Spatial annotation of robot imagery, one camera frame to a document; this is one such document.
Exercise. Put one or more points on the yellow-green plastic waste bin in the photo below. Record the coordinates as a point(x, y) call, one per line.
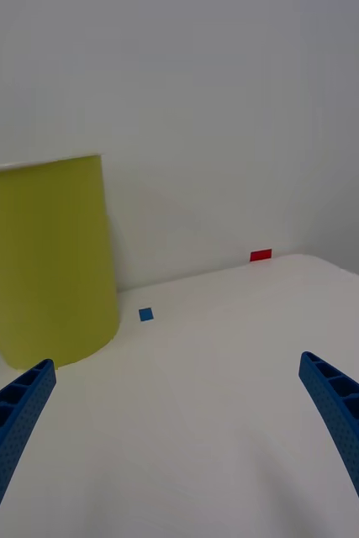
point(49, 260)

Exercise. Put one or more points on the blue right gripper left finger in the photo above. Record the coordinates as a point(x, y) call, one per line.
point(15, 428)

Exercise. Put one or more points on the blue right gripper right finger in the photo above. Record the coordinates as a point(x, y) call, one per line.
point(347, 416)

